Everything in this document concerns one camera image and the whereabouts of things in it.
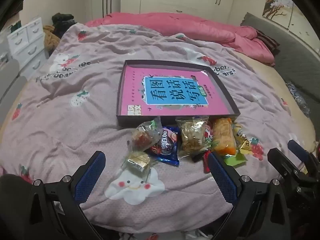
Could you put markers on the clear round cake packet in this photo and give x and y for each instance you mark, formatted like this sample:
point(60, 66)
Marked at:
point(192, 135)

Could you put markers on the small gold snack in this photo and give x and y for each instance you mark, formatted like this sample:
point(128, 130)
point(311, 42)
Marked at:
point(137, 160)

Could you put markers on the blue patterned cloth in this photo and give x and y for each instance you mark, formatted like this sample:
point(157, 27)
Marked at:
point(298, 97)

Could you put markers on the blue cookie packet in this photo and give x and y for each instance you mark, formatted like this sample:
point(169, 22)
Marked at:
point(167, 145)

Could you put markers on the pink quilt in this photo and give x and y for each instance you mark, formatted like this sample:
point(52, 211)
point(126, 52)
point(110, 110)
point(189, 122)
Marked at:
point(200, 27)

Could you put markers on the wall painting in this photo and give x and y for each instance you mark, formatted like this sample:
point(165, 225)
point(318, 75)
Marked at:
point(277, 2)

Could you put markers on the grey padded headboard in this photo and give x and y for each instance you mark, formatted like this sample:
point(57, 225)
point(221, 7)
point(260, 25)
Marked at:
point(295, 55)

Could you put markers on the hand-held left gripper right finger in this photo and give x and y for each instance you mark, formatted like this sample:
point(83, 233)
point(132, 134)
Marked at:
point(222, 177)

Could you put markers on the orange bread packet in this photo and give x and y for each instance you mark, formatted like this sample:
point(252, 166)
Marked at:
point(223, 136)

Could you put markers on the white drawer cabinet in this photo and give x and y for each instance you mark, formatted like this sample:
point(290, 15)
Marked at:
point(27, 42)

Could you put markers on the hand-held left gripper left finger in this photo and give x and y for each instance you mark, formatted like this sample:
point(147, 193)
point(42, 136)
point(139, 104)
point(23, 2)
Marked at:
point(90, 177)

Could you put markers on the red jujube snack packet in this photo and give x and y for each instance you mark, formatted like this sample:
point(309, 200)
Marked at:
point(143, 138)

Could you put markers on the yellow knitted cloth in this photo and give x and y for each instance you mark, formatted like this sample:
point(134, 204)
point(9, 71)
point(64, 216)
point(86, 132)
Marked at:
point(50, 38)

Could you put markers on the pink picture book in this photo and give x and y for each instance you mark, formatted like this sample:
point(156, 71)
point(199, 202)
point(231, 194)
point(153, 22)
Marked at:
point(132, 80)

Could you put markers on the striped pillow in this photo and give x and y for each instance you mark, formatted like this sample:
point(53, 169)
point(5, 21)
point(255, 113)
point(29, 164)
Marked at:
point(267, 40)

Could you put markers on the beige bed sheet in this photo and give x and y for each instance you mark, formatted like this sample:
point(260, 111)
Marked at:
point(270, 80)

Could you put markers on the green snack packet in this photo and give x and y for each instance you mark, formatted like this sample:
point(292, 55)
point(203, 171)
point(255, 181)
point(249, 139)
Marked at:
point(235, 159)

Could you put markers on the pink tray with grey rim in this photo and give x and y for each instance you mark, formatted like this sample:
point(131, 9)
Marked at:
point(130, 123)

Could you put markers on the yellow snack packet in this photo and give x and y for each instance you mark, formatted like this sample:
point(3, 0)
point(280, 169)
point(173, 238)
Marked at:
point(241, 137)

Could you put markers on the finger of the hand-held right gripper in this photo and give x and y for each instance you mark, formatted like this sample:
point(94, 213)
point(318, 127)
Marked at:
point(296, 148)
point(280, 161)

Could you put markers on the red cartoon cow candy packet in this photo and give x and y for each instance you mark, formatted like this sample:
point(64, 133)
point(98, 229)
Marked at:
point(206, 165)

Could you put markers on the pile of dark clothes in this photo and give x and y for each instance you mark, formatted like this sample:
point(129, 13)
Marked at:
point(62, 22)

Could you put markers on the pink printed blanket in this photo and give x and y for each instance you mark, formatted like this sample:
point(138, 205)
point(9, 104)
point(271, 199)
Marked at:
point(75, 130)

